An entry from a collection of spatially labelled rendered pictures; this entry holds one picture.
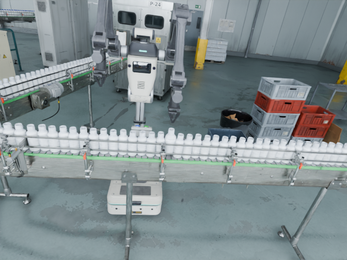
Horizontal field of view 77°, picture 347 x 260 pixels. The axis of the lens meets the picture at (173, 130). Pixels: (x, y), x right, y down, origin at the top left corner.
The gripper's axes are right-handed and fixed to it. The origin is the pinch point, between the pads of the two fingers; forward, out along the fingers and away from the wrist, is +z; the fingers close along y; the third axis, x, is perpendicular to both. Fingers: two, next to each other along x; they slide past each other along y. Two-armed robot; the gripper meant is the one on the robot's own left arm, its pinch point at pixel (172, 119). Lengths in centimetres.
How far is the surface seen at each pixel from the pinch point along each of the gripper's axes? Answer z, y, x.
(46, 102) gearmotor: 35, 93, 114
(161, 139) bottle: 12.9, -2.1, 5.5
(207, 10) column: -90, 758, -172
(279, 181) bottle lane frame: 40, -5, -81
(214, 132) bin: 34, 53, -46
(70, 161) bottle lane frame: 30, -6, 60
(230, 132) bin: 33, 53, -61
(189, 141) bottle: 12.9, -3.0, -12.3
